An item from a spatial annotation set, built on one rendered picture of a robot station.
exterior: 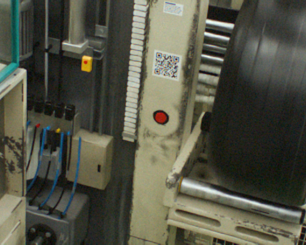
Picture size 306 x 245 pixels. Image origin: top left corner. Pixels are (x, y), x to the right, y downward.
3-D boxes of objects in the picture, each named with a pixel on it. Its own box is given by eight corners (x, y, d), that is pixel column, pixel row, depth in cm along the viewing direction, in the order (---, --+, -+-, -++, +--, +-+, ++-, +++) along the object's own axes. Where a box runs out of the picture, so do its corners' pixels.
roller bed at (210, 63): (172, 99, 238) (183, 16, 222) (185, 80, 250) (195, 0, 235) (230, 113, 233) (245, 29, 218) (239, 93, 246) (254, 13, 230)
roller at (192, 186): (180, 184, 201) (175, 194, 197) (181, 172, 198) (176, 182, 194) (303, 217, 193) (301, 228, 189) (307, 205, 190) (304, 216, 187)
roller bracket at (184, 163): (161, 207, 196) (165, 178, 191) (199, 136, 229) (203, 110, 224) (173, 210, 195) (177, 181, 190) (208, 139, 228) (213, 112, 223)
